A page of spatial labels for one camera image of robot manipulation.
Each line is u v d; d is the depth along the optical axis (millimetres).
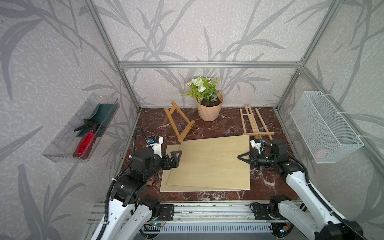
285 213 594
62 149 587
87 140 599
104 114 694
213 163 815
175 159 597
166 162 589
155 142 587
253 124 1087
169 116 890
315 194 462
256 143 748
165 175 850
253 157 666
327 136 609
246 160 708
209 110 1017
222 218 726
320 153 718
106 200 432
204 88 912
